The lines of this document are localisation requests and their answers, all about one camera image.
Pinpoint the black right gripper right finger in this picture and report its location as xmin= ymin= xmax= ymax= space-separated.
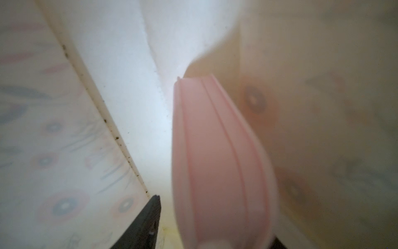
xmin=270 ymin=238 xmax=287 ymax=249

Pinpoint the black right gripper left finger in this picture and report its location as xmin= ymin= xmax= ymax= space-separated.
xmin=111 ymin=195 xmax=161 ymax=249

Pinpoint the cream canvas tote bag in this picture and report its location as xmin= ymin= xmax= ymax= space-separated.
xmin=1 ymin=1 xmax=398 ymax=249

